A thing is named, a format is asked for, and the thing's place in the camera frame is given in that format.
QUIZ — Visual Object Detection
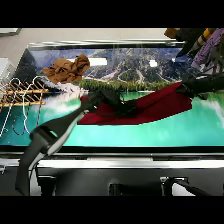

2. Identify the red T-shirt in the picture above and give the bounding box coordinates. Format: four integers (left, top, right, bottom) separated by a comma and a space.
76, 81, 194, 126

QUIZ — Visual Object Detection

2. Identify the brown clothes hanger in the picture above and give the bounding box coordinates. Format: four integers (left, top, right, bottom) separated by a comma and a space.
0, 75, 51, 100
0, 96, 47, 138

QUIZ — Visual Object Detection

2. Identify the purple garment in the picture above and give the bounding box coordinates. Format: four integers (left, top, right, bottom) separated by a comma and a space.
191, 27, 224, 73

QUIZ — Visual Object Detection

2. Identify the brown garment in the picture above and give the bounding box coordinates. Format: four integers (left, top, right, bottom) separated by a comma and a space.
41, 53, 91, 85

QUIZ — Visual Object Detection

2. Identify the black garment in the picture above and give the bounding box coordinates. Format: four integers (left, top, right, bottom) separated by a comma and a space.
175, 27, 208, 58

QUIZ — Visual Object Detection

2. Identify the tan garment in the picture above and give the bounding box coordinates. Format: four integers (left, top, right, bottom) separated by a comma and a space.
163, 27, 181, 40

